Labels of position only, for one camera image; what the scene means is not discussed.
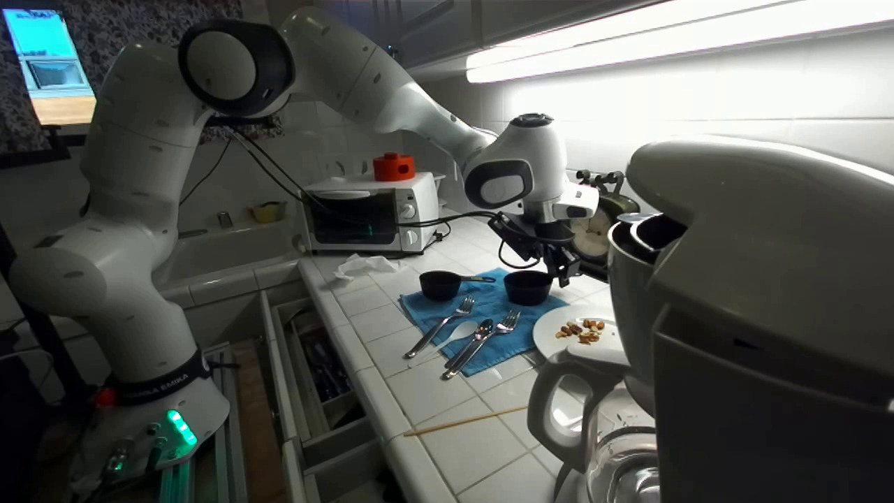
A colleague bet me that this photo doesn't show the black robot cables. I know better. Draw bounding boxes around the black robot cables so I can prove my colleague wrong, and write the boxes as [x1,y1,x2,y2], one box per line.
[178,121,505,236]

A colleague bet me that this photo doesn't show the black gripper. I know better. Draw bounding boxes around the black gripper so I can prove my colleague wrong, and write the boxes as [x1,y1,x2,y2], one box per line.
[490,209,582,289]

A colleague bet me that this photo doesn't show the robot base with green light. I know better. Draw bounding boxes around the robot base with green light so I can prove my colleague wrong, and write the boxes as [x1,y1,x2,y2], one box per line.
[66,371,231,503]

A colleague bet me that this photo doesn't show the blue cloth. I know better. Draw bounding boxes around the blue cloth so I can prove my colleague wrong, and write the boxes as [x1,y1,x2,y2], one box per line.
[399,265,571,381]

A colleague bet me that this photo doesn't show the glass coffee carafe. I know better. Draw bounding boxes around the glass coffee carafe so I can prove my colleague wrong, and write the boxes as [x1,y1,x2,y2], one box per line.
[526,357,664,503]

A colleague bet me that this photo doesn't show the brown food pieces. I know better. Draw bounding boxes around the brown food pieces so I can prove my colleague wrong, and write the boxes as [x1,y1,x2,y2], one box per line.
[555,315,610,348]

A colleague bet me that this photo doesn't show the white coffee maker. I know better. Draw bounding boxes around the white coffee maker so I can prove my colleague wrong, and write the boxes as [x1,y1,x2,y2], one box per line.
[604,138,894,503]

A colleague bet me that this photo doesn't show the open white drawer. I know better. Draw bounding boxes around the open white drawer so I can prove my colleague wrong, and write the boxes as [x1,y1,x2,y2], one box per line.
[259,289,399,503]

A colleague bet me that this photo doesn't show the lit tablet screen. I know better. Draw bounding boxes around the lit tablet screen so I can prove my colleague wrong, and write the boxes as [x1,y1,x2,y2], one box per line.
[0,5,100,128]

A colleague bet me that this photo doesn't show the crumpled white paper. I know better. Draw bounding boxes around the crumpled white paper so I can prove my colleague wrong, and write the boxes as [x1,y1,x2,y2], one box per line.
[329,253,402,289]

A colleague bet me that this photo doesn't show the white toaster oven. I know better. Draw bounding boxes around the white toaster oven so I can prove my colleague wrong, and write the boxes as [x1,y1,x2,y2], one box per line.
[298,170,446,258]

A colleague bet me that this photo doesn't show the silver spoon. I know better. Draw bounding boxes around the silver spoon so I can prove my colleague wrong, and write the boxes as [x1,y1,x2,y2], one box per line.
[438,320,497,384]

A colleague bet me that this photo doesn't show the white plate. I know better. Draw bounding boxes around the white plate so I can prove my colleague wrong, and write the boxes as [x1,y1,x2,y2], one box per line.
[530,303,629,370]

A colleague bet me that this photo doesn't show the small yellow object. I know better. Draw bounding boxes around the small yellow object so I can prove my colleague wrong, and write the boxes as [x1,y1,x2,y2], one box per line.
[247,199,289,227]

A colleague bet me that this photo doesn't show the under-cabinet light strip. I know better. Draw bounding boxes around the under-cabinet light strip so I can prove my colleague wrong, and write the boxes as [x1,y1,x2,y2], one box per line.
[463,0,894,88]

